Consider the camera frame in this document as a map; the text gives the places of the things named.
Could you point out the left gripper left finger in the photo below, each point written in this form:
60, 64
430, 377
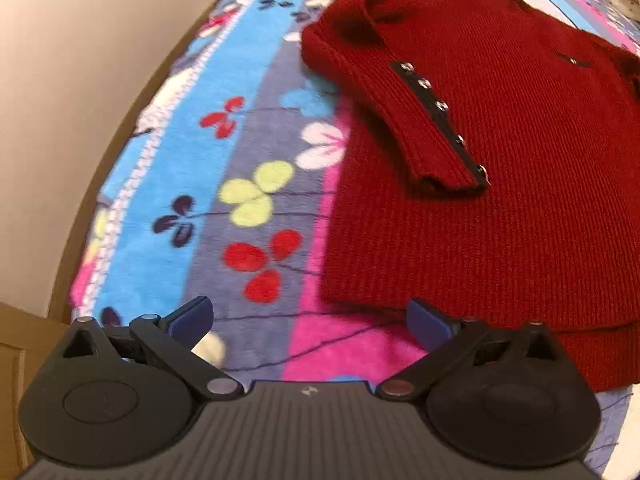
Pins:
111, 396

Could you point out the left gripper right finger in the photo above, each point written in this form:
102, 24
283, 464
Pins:
506, 398

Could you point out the red knitted sweater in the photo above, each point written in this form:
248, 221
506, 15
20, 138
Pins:
492, 169

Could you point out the wooden bedside cabinet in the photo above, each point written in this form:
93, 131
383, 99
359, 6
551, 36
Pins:
26, 340

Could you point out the colourful floral bed blanket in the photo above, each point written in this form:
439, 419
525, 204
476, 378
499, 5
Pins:
226, 190

